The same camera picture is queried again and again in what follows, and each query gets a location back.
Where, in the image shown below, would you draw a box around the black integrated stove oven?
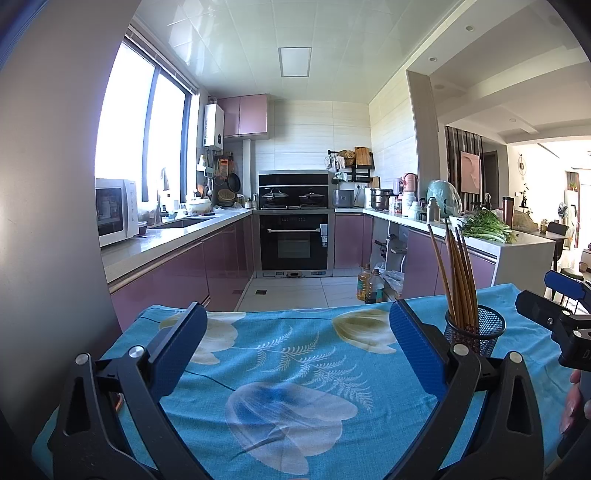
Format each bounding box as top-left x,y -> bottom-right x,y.
257,170 -> 336,278

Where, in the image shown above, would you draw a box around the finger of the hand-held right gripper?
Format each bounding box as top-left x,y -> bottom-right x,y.
544,270 -> 591,305
515,289 -> 578,332

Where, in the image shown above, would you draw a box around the green mesh food cover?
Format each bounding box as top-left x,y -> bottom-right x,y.
426,180 -> 462,217

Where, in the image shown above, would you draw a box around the black mesh holder cup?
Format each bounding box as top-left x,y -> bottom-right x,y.
444,305 -> 506,358

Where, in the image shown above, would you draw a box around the blue floral tablecloth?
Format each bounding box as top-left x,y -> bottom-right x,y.
32,282 -> 583,480

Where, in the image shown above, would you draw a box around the black wall rack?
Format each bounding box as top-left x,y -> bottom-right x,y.
328,148 -> 379,183

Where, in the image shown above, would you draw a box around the pink electric kettle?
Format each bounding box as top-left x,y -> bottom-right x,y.
399,173 -> 419,204

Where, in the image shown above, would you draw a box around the person's right hand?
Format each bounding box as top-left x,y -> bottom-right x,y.
558,369 -> 585,435

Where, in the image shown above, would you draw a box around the kitchen window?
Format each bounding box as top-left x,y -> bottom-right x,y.
95,39 -> 199,204

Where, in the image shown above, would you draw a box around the bundle of wooden chopsticks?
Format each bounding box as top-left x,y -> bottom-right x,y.
427,219 -> 481,333

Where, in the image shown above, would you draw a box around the pink wall picture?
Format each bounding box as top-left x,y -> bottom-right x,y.
459,151 -> 482,195

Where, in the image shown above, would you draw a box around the plastic bag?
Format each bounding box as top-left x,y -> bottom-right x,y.
381,270 -> 406,298

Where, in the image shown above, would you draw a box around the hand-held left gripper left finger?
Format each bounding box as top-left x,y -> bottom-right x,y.
46,301 -> 209,480

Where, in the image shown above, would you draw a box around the white water heater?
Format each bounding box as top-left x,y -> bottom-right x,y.
203,104 -> 225,149

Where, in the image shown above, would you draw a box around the sink faucet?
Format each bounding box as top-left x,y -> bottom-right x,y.
156,167 -> 170,223

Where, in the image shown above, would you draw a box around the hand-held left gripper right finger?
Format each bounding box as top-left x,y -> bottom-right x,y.
385,299 -> 546,480

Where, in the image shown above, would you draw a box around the pink kitchen base cabinet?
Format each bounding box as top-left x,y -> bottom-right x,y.
108,213 -> 254,330
335,211 -> 499,301

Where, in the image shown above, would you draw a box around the pink wall cabinet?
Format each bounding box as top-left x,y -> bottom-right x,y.
217,93 -> 270,139

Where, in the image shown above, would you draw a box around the ceiling light panel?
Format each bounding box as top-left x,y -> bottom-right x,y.
278,47 -> 312,78

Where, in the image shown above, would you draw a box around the green leafy vegetables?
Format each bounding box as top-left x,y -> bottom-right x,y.
459,209 -> 519,244

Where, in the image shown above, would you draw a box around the white microwave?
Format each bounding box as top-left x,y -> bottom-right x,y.
95,178 -> 139,247

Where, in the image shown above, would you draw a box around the cooking oil bottle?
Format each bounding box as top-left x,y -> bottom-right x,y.
365,270 -> 385,304
356,264 -> 372,301

